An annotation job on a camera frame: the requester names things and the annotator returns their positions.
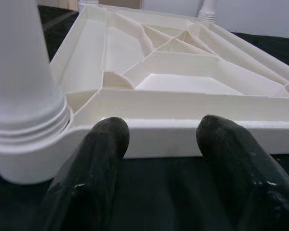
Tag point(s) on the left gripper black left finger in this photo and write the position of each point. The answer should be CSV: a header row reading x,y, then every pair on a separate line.
x,y
86,183

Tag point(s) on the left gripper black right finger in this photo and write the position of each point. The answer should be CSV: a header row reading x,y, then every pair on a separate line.
x,y
243,183

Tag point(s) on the white plastic table top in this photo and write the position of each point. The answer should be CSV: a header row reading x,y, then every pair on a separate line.
x,y
183,108

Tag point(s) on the white plastic table leg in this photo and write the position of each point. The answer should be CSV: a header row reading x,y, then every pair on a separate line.
x,y
207,9
19,84
89,3

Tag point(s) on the black table cloth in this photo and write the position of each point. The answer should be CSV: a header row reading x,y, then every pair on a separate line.
x,y
159,192

